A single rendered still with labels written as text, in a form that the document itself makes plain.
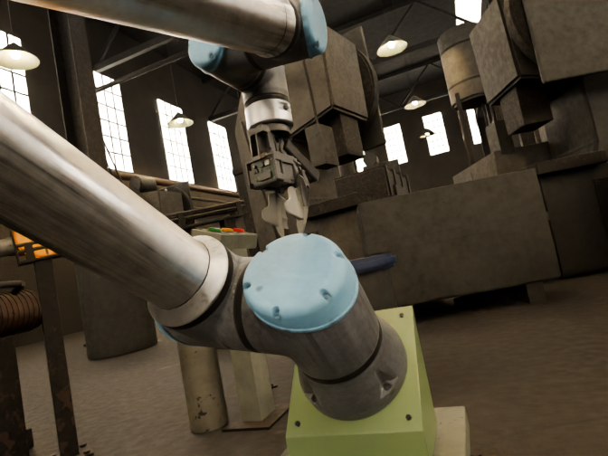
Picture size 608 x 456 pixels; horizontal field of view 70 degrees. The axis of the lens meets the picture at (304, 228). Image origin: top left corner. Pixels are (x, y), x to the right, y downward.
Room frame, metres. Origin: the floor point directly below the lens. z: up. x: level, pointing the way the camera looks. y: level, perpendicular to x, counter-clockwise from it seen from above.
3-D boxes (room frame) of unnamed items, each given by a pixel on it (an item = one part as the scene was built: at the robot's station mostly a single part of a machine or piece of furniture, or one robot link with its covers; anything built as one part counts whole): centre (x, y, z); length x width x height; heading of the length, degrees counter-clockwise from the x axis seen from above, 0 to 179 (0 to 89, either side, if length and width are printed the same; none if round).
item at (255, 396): (1.41, 0.25, 0.31); 0.24 x 0.16 x 0.62; 160
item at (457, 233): (2.88, -0.88, 0.39); 1.03 x 0.83 x 0.77; 85
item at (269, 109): (0.83, 0.02, 0.73); 0.10 x 0.09 x 0.05; 56
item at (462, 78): (8.55, -3.87, 2.25); 0.92 x 0.92 x 4.50
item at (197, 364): (1.43, 0.41, 0.26); 0.12 x 0.12 x 0.52
